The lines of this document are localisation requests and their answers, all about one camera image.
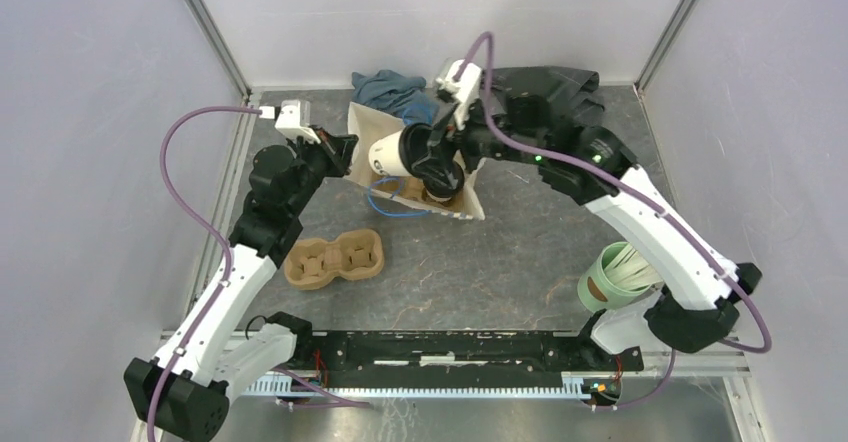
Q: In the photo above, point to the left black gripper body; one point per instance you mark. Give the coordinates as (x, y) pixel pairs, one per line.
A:
(323, 156)

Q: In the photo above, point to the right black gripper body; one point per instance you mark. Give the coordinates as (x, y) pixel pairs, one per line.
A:
(477, 141)

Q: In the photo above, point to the checkered paper takeout bag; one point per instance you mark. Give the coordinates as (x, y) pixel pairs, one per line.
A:
(371, 125)

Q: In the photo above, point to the white paper coffee cup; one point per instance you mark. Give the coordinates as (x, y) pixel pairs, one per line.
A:
(384, 156)

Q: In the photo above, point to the black coffee cup lid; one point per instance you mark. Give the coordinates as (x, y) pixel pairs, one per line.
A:
(418, 157)

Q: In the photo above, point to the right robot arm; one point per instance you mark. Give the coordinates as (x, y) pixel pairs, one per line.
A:
(705, 298)

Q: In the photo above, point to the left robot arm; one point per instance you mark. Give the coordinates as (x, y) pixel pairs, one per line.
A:
(186, 389)

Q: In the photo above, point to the blue cloth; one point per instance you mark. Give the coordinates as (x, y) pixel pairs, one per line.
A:
(395, 94)

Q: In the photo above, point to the grey plaid cloth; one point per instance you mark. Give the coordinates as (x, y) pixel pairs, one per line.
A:
(539, 96)

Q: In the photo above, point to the brown cardboard cup carrier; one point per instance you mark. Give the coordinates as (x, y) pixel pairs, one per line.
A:
(354, 255)

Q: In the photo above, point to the green cup holder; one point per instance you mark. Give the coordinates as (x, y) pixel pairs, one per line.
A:
(596, 292)

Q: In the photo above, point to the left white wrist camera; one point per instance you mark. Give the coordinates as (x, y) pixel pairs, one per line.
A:
(291, 119)

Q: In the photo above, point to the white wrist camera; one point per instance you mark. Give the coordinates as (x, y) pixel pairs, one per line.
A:
(459, 85)
(291, 119)

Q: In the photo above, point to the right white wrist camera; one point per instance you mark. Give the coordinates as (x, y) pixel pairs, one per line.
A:
(459, 85)

